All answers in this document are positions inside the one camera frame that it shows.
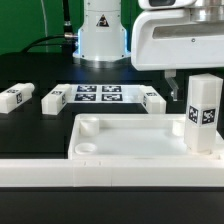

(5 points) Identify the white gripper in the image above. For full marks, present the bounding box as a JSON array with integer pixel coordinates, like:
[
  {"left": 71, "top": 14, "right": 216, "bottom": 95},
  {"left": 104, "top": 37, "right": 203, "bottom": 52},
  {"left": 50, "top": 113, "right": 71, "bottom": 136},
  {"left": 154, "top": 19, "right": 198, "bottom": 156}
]
[{"left": 131, "top": 9, "right": 224, "bottom": 101}]

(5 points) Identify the black cable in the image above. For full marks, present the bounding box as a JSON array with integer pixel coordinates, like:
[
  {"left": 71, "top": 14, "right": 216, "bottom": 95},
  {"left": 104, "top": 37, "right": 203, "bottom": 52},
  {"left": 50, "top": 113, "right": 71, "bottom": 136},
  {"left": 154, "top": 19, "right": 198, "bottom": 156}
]
[{"left": 21, "top": 0, "right": 80, "bottom": 53}]

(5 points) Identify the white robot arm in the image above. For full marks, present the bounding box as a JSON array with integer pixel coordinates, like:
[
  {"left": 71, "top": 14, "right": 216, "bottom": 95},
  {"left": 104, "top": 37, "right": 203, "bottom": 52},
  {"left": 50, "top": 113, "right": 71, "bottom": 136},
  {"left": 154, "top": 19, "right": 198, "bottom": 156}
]
[{"left": 73, "top": 0, "right": 224, "bottom": 88}]

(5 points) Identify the white desk top tray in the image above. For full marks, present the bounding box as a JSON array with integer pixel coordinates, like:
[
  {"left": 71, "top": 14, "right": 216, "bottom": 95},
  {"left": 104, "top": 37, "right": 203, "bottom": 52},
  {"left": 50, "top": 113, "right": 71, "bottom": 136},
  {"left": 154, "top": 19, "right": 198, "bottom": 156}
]
[{"left": 68, "top": 114, "right": 224, "bottom": 160}]

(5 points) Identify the fiducial marker sheet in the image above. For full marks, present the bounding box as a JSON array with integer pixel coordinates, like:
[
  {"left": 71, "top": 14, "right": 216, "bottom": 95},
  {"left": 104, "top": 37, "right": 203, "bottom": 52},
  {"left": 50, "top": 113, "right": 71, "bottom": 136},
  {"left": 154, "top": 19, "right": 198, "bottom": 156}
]
[{"left": 68, "top": 84, "right": 140, "bottom": 104}]

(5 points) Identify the white L-shaped fence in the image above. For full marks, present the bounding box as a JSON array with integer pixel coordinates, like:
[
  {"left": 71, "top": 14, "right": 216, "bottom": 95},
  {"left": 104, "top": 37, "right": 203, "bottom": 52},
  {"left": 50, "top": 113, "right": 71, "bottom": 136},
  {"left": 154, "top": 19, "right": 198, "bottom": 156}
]
[{"left": 0, "top": 156, "right": 224, "bottom": 187}]

